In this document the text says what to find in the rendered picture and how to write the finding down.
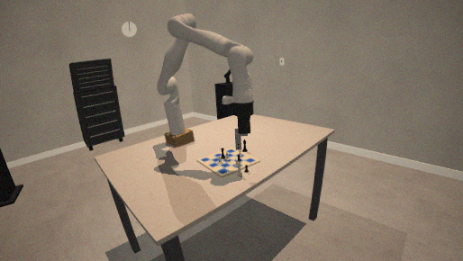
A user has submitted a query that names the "blue and cream chessboard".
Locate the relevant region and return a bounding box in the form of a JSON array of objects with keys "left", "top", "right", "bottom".
[{"left": 196, "top": 148, "right": 260, "bottom": 177}]

